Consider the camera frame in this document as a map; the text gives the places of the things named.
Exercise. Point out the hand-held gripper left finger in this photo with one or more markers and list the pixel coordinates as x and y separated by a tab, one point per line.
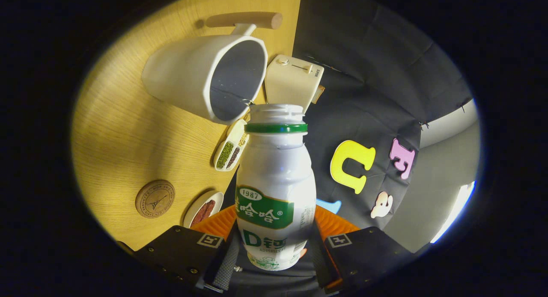
224	262

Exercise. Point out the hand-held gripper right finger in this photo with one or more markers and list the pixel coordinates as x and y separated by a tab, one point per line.
319	258

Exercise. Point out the round wooden coaster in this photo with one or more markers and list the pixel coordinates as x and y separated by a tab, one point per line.
155	199

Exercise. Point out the white juice bottle green label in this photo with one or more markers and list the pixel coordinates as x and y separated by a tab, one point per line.
274	168

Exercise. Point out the red meat strip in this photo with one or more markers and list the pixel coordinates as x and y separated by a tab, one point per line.
210	207
200	213

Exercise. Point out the white round plate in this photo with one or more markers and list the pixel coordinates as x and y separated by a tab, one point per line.
192	209

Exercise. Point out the white divided bean dish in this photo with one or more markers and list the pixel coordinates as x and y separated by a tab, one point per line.
234	132

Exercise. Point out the wooden table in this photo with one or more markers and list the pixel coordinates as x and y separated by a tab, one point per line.
120	138

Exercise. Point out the bread slice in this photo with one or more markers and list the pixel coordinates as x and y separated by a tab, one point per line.
319	94

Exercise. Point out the cream toaster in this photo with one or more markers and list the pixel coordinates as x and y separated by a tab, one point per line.
291	83

